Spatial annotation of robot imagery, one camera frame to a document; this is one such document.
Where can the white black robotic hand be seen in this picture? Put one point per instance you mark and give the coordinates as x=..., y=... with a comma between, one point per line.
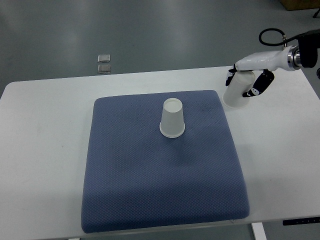
x=288, y=59

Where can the white paper cup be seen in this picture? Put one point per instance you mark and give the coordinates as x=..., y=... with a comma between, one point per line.
x=172, y=123
x=238, y=83

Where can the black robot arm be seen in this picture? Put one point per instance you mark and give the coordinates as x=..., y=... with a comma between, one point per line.
x=308, y=44

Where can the black tripod leg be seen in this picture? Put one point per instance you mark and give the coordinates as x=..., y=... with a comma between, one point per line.
x=316, y=13

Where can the cardboard box corner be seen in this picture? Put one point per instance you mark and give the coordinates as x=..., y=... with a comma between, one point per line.
x=295, y=5

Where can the black table control panel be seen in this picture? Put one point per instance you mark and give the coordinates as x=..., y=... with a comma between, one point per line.
x=301, y=221

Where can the white table leg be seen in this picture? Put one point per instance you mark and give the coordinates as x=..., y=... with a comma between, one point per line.
x=258, y=231

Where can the upper metal floor plate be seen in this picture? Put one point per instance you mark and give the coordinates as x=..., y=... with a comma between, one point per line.
x=104, y=58

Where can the metal floor plate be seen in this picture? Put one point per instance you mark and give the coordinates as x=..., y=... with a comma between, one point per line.
x=104, y=58
x=104, y=68

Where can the lower metal floor plate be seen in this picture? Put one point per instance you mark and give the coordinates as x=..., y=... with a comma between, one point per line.
x=104, y=68

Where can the blue textured cushion mat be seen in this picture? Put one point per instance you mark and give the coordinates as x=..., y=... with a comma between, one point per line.
x=135, y=177

